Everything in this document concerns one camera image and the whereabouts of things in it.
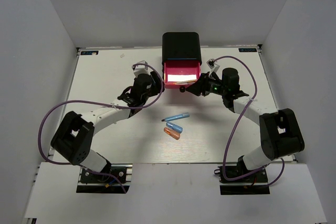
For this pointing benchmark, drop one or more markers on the yellow thin pen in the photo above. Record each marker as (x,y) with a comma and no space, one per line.
(184,81)

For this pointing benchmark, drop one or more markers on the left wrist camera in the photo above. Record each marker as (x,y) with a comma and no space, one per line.
(140,68)

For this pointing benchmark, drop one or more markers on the blue highlighter pen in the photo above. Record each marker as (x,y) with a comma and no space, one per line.
(176,117)

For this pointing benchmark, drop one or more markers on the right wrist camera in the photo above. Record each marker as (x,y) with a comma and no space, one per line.
(213,66)

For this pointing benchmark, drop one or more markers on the pink drawer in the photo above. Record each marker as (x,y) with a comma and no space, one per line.
(180,70)

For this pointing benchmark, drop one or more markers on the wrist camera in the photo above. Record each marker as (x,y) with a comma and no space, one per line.
(213,66)
(140,68)

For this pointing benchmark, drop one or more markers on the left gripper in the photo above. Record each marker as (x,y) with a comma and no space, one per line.
(157,85)

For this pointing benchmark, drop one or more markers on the left table logo sticker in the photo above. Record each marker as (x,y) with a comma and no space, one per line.
(89,53)

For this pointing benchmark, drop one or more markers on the right table logo sticker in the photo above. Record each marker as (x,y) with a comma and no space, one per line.
(247,50)

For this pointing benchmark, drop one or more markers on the blue marker cap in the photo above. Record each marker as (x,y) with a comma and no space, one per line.
(174,127)

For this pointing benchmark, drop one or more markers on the black drawer cabinet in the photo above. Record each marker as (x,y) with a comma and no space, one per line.
(181,46)

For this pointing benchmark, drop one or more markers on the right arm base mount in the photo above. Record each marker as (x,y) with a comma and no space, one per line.
(255,184)

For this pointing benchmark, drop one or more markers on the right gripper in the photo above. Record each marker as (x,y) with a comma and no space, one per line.
(202,85)

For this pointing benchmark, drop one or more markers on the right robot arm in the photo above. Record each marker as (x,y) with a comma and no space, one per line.
(280,133)

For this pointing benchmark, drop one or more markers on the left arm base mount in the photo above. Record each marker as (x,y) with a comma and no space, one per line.
(89,183)

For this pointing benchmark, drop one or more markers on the table logo sticker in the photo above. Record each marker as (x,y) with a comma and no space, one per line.
(247,50)
(89,53)

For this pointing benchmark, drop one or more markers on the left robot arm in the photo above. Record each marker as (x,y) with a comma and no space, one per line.
(73,137)

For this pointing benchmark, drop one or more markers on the orange marker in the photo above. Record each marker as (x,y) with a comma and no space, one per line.
(172,133)

